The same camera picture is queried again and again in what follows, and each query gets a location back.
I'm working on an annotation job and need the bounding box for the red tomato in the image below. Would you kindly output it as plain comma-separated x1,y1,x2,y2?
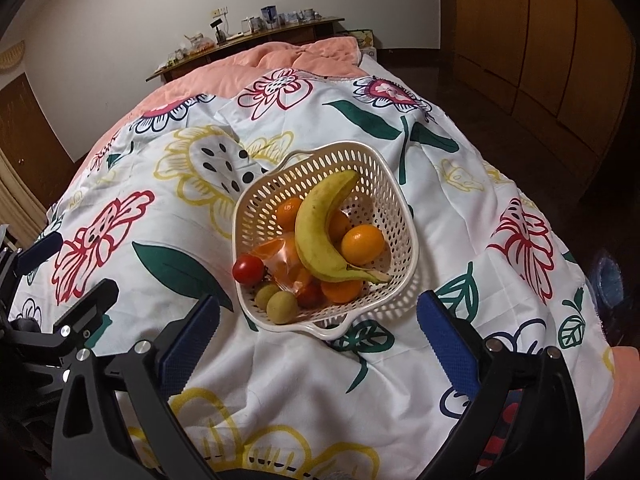
232,254,266,286
296,281,326,310

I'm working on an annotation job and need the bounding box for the green-brown kiwi fruit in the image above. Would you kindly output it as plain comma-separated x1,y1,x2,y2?
254,282,280,310

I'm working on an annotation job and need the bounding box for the yellow-green round fruit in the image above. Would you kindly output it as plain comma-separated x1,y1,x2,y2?
266,290,299,325

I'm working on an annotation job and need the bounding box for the plastic bag of oranges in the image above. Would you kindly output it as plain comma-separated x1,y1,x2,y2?
250,232,314,295

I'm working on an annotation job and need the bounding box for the orange tangerine top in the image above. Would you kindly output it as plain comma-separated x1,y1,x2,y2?
276,196,303,232

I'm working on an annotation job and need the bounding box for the large orange tangerine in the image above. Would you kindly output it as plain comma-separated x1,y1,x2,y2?
320,280,363,304

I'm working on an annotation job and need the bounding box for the yellow banana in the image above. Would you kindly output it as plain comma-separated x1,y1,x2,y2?
294,169,390,284

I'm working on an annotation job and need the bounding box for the orange tangerine front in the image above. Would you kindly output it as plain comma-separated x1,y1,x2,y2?
328,210,352,244

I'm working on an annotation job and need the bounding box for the cream plastic basket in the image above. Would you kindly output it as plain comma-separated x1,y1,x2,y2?
232,141,419,340

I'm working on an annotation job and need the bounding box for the beige curtain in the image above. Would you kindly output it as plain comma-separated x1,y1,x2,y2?
0,153,47,248

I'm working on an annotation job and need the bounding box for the wooden door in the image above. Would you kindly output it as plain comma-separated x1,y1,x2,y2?
0,74,76,208

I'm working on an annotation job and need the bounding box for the floral white bed sheet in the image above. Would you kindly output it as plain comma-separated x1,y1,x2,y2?
1,68,615,479

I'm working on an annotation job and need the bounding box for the pink blanket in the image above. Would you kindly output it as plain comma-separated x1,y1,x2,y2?
76,36,364,174

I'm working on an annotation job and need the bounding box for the wooden headboard shelf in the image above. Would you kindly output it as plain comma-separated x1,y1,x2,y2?
145,16,345,84

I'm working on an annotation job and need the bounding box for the wooden wardrobe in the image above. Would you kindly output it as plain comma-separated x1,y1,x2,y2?
440,0,636,181

